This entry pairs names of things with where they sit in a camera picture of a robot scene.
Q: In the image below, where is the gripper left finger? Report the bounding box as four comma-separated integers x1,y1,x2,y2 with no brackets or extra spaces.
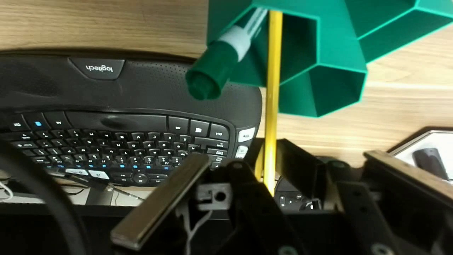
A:
110,153,305,255

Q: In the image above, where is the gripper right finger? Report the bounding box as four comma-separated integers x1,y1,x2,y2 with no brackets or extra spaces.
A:
276,138,453,255

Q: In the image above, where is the yellow pencil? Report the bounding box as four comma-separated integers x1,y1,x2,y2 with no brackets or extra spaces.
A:
254,10,283,197

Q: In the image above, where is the green honeycomb pen holder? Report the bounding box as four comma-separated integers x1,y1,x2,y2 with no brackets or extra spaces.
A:
207,0,453,118

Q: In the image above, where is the white mouse pad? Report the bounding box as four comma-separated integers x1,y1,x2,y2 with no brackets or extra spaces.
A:
389,130,453,182

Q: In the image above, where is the black computer mouse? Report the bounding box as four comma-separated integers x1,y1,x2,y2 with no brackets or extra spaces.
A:
412,148,451,181

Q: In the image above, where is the green and white marker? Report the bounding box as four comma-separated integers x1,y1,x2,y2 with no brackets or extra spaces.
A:
185,7,268,101

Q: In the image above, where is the black computer keyboard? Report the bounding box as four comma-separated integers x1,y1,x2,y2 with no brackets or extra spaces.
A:
0,53,263,187

